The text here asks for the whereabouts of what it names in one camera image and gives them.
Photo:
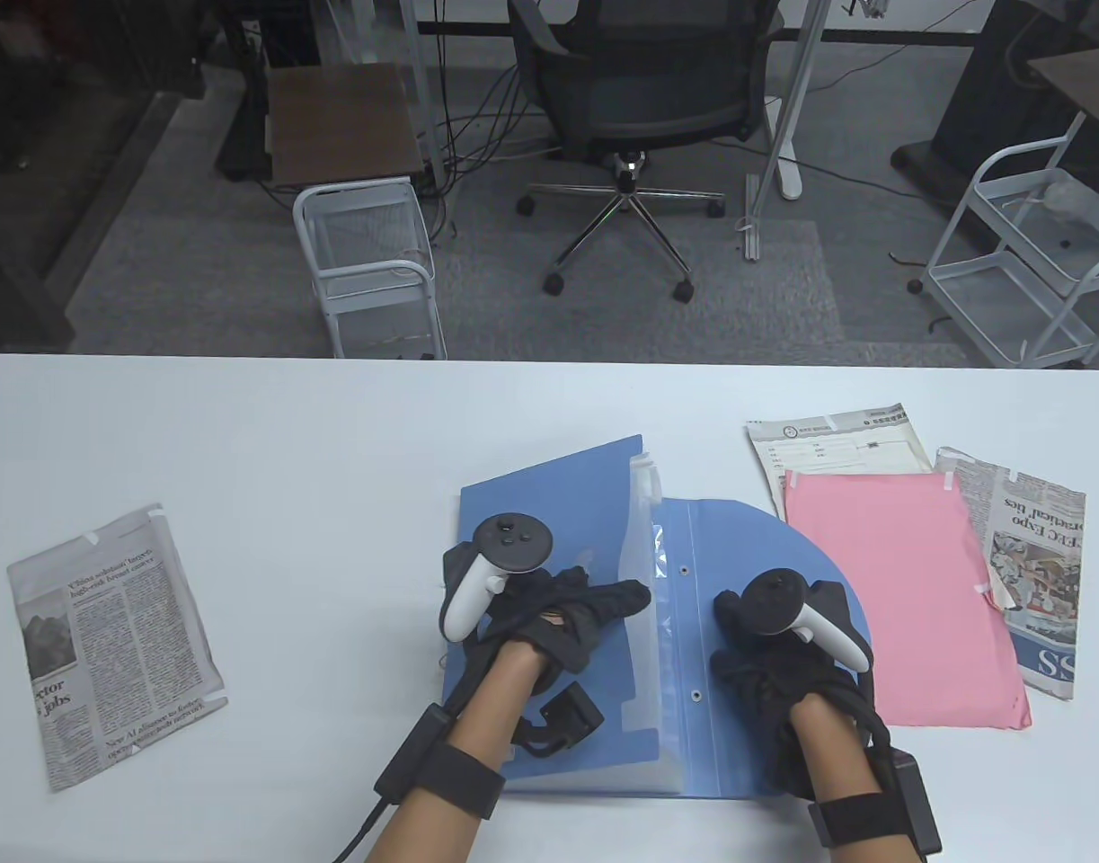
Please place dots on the white rolling utility cart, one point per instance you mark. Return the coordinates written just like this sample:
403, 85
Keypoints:
1007, 270

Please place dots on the person's left hand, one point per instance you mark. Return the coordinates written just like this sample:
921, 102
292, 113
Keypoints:
571, 607

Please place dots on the white printed form sheet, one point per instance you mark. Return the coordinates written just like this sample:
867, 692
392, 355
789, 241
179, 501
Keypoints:
837, 445

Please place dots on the black office chair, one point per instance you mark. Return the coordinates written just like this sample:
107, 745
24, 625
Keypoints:
639, 81

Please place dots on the white and black controller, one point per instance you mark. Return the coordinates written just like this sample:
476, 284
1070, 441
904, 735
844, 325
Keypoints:
774, 604
504, 548

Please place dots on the person's right fingers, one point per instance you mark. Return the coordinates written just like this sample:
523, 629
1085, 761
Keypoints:
747, 679

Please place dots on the folded newspaper with colour picture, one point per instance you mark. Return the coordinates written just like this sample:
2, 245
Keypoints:
1034, 557

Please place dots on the person's right forearm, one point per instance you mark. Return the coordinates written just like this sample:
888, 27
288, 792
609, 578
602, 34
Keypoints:
828, 755

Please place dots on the white and black right controller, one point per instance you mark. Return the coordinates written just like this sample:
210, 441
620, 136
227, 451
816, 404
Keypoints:
774, 604

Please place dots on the brown side table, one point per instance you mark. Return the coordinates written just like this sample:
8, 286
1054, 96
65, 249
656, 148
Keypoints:
342, 121

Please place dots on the pink paper sheet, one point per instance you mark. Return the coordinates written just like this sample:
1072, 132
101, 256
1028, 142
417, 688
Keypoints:
908, 593

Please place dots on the clear plastic folder sleeves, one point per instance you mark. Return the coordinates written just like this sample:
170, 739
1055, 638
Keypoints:
657, 647

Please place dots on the white and black left controller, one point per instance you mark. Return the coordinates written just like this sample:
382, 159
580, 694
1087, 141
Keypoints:
504, 548

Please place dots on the person's left forearm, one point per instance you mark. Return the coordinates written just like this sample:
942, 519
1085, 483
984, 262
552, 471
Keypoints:
477, 728

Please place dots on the folded newspaper with mountain photo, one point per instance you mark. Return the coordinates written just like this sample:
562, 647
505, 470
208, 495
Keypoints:
118, 647

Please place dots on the white desk leg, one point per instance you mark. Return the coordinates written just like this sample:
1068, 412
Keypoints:
787, 108
423, 90

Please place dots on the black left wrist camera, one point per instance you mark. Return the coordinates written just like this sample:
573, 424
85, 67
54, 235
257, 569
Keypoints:
569, 715

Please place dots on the brown desk top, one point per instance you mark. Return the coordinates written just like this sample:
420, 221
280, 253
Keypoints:
1084, 85

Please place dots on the open blue file folder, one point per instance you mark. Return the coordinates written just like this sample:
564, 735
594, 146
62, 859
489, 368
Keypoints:
549, 503

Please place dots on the person's right hand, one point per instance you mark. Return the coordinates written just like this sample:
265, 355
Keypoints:
783, 683

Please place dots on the clear plastic bag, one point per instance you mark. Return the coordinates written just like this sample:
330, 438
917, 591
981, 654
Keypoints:
1079, 202

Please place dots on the person's left fingers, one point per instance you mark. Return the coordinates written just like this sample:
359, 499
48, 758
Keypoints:
616, 600

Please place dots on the black desk frame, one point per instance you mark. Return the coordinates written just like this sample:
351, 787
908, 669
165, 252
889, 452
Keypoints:
243, 90

